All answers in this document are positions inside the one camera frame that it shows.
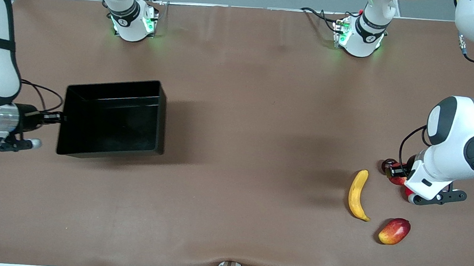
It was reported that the yellow banana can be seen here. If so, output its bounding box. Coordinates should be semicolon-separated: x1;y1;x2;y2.
347;168;375;223

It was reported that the black plastic box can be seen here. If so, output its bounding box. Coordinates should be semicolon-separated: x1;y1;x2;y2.
56;73;170;165

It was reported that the dark purple plum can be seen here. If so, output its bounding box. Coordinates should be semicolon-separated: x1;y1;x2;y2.
381;159;399;176

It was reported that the red yellow mango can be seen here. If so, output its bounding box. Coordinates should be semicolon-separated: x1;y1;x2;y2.
378;217;412;247

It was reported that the brown table mat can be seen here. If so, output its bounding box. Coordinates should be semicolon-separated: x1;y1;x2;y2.
0;0;474;266

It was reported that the black left arm base cable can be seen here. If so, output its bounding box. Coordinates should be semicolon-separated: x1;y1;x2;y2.
299;7;342;34

